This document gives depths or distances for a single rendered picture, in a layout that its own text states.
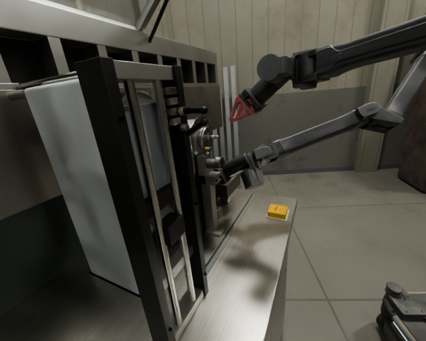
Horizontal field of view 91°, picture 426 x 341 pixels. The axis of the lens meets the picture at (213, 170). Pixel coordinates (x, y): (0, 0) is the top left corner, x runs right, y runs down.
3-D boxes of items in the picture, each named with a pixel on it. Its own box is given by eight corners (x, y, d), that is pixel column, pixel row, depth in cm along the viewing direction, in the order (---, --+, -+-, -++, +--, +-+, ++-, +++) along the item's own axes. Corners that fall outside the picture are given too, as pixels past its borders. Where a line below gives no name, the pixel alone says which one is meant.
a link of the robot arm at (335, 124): (356, 115, 80) (374, 98, 70) (364, 128, 78) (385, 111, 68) (252, 156, 80) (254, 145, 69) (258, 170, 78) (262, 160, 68)
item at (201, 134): (201, 128, 66) (211, 125, 72) (196, 128, 67) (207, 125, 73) (203, 151, 68) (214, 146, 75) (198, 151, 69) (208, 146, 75)
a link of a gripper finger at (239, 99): (242, 126, 67) (264, 106, 62) (234, 130, 61) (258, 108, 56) (228, 111, 68) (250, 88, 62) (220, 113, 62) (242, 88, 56)
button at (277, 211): (285, 220, 82) (285, 214, 81) (267, 216, 85) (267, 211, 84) (287, 210, 88) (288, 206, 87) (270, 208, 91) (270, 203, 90)
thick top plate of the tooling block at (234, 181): (227, 198, 88) (226, 185, 86) (154, 187, 105) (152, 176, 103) (240, 183, 101) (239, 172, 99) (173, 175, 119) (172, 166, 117)
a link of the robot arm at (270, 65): (318, 88, 53) (318, 51, 52) (311, 82, 44) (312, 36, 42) (271, 95, 60) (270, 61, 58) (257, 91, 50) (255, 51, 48)
